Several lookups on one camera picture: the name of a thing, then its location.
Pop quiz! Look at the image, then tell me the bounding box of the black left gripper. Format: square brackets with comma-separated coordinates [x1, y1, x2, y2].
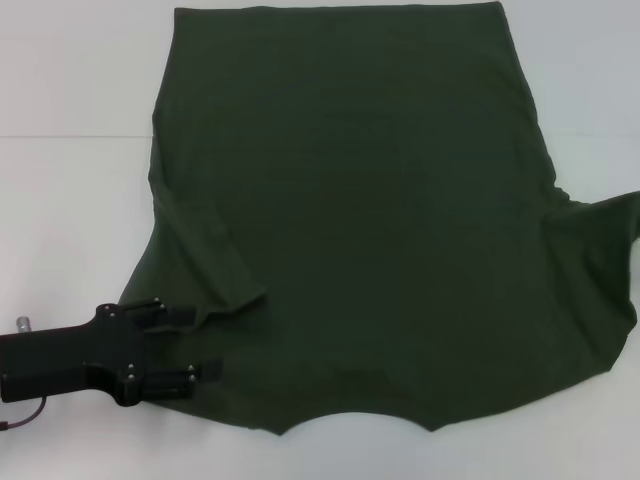
[0, 297, 224, 406]

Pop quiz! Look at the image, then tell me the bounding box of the dark green t-shirt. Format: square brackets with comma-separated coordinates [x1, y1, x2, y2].
[119, 1, 640, 435]

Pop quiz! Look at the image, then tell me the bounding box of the dark left wrist cable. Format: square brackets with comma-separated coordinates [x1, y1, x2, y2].
[0, 397, 49, 431]

